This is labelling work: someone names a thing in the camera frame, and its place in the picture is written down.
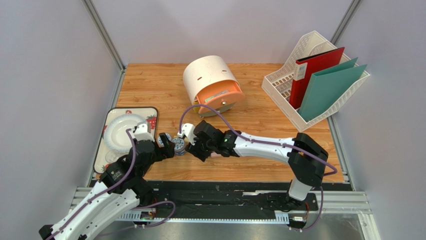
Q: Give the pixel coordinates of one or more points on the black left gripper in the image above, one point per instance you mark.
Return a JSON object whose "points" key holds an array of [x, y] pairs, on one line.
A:
{"points": [[167, 151]]}

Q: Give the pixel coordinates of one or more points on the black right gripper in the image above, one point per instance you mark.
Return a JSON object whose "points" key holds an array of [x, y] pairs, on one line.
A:
{"points": [[198, 146]]}

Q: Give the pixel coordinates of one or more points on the round drawer storage box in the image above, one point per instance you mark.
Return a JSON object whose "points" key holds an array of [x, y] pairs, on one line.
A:
{"points": [[207, 76]]}

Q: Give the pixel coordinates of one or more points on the red file folder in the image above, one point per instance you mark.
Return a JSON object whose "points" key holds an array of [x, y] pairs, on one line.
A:
{"points": [[305, 67]]}

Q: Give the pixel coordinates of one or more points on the teal file folder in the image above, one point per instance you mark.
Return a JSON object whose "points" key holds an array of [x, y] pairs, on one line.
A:
{"points": [[325, 87]]}

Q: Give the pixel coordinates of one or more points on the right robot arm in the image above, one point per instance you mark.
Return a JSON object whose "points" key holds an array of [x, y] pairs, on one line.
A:
{"points": [[306, 158]]}

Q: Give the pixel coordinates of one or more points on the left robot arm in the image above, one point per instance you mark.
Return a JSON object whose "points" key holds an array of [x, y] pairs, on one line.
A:
{"points": [[121, 188]]}

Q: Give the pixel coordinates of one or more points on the white paper plate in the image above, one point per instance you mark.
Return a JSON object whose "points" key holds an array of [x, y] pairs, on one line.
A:
{"points": [[115, 136]]}

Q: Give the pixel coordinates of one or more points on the strawberry pattern tray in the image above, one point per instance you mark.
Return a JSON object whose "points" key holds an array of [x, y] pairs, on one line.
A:
{"points": [[106, 156]]}

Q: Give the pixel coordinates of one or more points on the white plastic file rack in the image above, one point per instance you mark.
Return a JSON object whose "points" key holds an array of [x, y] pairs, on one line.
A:
{"points": [[278, 84]]}

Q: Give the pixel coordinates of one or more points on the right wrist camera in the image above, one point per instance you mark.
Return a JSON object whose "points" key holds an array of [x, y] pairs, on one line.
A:
{"points": [[187, 131]]}

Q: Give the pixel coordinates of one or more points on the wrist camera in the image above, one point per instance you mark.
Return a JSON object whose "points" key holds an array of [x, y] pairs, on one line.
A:
{"points": [[187, 131], [142, 132]]}

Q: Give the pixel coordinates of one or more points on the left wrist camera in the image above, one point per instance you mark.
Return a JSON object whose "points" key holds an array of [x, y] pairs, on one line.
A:
{"points": [[142, 132]]}

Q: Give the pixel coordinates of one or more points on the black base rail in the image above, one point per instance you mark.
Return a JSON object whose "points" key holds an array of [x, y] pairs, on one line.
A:
{"points": [[202, 200]]}

